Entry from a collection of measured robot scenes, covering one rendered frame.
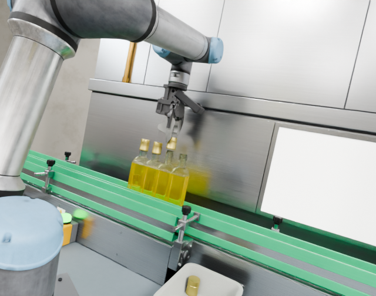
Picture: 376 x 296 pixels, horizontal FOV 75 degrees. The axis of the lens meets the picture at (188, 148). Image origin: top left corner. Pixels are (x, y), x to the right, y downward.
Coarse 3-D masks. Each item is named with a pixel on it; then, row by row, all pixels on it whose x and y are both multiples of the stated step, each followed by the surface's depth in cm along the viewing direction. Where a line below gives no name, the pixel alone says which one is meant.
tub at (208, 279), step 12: (192, 264) 73; (180, 276) 67; (204, 276) 71; (216, 276) 70; (168, 288) 61; (180, 288) 68; (204, 288) 71; (216, 288) 70; (228, 288) 68; (240, 288) 66
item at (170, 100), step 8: (168, 88) 91; (176, 88) 89; (184, 88) 89; (168, 96) 91; (176, 96) 91; (160, 104) 90; (168, 104) 88; (176, 104) 87; (160, 112) 90; (176, 112) 88
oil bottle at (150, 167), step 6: (150, 162) 92; (156, 162) 92; (144, 168) 93; (150, 168) 92; (156, 168) 91; (144, 174) 93; (150, 174) 92; (144, 180) 93; (150, 180) 92; (144, 186) 93; (150, 186) 92; (144, 192) 93; (150, 192) 92
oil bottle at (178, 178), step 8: (176, 168) 88; (184, 168) 88; (176, 176) 87; (184, 176) 87; (168, 184) 88; (176, 184) 87; (184, 184) 88; (168, 192) 88; (176, 192) 87; (184, 192) 90; (168, 200) 88; (176, 200) 87
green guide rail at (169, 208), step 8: (32, 160) 115; (40, 160) 112; (56, 168) 108; (64, 168) 106; (72, 176) 104; (80, 176) 102; (88, 176) 101; (96, 184) 98; (104, 184) 96; (112, 184) 96; (120, 192) 93; (128, 192) 91; (136, 200) 90; (144, 200) 88; (152, 200) 87; (160, 208) 85; (168, 208) 84; (176, 208) 83; (176, 232) 83
